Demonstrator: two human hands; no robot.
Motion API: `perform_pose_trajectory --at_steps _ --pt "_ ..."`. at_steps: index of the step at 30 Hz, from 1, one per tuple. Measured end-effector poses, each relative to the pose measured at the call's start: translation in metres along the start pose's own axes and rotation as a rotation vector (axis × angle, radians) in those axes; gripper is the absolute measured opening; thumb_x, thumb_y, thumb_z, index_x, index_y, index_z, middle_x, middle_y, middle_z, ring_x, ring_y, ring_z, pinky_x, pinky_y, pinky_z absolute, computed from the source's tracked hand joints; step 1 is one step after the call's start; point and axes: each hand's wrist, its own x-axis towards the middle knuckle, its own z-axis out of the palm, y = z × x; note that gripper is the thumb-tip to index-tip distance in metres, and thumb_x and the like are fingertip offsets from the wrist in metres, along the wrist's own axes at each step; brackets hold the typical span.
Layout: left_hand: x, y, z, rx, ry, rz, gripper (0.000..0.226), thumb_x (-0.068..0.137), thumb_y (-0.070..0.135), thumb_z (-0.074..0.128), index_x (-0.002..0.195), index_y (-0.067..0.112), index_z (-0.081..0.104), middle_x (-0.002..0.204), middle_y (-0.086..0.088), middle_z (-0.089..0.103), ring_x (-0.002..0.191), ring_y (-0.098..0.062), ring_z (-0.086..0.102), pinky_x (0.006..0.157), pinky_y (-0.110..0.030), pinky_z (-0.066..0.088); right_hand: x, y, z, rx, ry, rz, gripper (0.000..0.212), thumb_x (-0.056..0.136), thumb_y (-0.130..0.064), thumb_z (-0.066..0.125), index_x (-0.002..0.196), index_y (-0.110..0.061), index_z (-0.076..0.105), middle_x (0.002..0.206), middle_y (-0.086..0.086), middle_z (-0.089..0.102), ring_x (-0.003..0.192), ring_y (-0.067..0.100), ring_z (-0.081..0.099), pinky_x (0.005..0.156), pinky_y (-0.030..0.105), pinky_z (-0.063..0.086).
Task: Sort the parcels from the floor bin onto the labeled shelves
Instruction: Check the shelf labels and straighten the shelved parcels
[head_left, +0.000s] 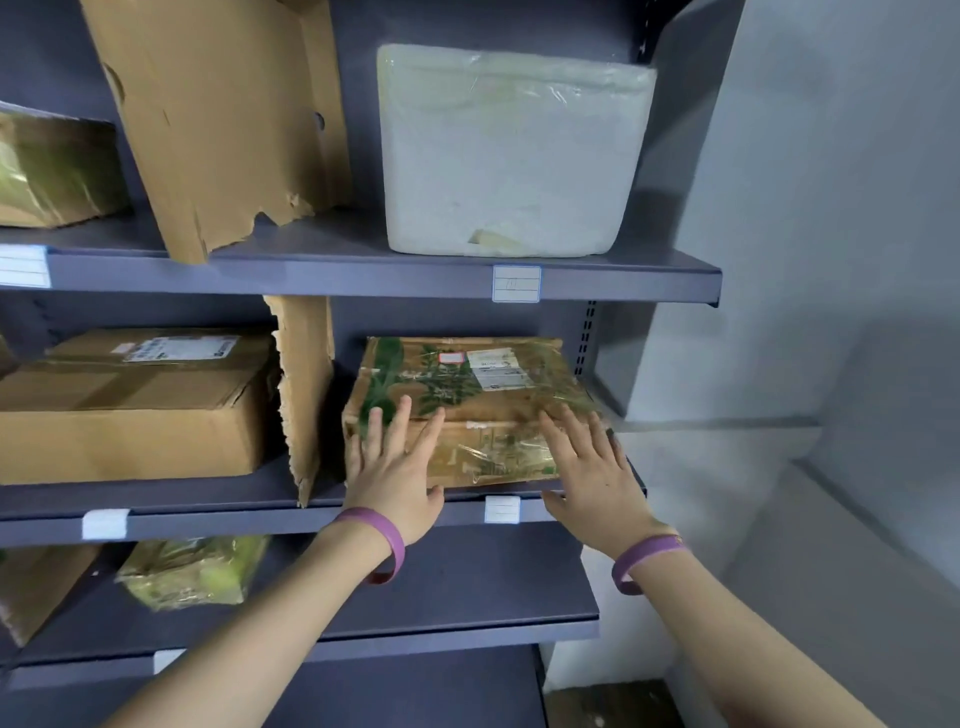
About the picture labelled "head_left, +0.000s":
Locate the person's right hand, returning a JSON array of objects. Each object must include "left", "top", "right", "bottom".
[{"left": 537, "top": 403, "right": 661, "bottom": 562}]

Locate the person's left hand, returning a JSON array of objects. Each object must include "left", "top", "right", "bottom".
[{"left": 343, "top": 395, "right": 448, "bottom": 547}]

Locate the green tree printed parcel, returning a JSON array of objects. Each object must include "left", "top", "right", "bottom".
[{"left": 341, "top": 335, "right": 618, "bottom": 490}]

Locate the grey metal shelving unit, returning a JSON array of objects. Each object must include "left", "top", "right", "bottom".
[{"left": 0, "top": 0, "right": 725, "bottom": 728}]

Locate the green-taped parcel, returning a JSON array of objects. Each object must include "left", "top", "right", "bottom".
[{"left": 114, "top": 533, "right": 271, "bottom": 613}]

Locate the plain brown cardboard parcel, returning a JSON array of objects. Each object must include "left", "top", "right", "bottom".
[{"left": 0, "top": 327, "right": 280, "bottom": 487}]

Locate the white plastic parcel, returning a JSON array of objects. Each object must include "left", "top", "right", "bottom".
[{"left": 376, "top": 42, "right": 659, "bottom": 259}]

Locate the small green labelled parcel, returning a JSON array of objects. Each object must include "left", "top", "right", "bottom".
[{"left": 0, "top": 101, "right": 135, "bottom": 230}]

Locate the person's right forearm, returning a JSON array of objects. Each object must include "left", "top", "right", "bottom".
[{"left": 626, "top": 551, "right": 890, "bottom": 728}]

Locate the person's left forearm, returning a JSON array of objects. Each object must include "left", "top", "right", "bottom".
[{"left": 101, "top": 524, "right": 395, "bottom": 728}]

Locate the purple wristband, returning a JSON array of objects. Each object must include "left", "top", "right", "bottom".
[
  {"left": 333, "top": 506, "right": 407, "bottom": 586},
  {"left": 611, "top": 533, "right": 690, "bottom": 598}
]

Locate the dark grey shelving unit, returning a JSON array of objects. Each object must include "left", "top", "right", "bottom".
[{"left": 0, "top": 243, "right": 544, "bottom": 676}]

